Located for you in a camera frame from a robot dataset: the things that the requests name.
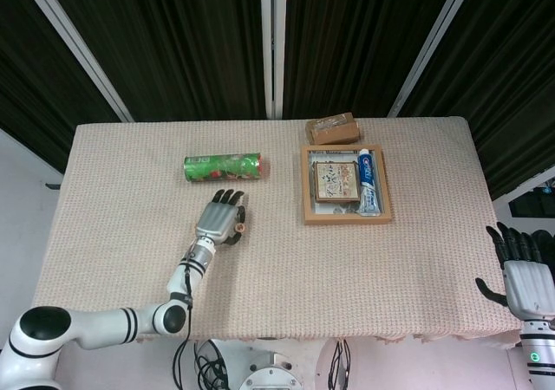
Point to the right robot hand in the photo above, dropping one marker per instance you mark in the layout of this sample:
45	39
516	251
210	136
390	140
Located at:
526	286

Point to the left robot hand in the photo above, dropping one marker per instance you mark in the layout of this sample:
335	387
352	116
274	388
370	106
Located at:
217	221

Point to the red character wooden chess piece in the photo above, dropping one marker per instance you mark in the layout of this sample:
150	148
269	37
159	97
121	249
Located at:
240	226

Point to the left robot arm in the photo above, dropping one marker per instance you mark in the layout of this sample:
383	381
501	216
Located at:
104	320

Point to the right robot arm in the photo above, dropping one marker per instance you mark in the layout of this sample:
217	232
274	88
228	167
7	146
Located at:
537	355

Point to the green chips can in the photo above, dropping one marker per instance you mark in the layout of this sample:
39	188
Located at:
223	167

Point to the printed paper tray liner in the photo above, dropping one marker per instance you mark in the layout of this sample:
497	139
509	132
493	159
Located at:
338	209

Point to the brown printed card box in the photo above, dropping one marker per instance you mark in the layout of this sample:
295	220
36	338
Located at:
336	182

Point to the wooden square tray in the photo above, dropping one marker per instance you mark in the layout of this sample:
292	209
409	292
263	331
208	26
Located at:
347	220

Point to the woven beige tablecloth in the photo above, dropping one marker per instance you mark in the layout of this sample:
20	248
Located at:
347	277

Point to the brown cardboard box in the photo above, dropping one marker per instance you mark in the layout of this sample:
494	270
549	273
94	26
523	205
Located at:
338	133

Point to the blue white toothpaste tube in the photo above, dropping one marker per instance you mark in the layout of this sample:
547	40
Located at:
368	182

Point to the white robot torso base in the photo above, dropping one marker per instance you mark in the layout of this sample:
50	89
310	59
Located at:
271	375

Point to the dark pleated curtain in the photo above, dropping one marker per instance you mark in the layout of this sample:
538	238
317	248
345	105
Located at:
173	39

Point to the white metal frame post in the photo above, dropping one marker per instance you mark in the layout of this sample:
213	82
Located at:
273	39
429	45
78	47

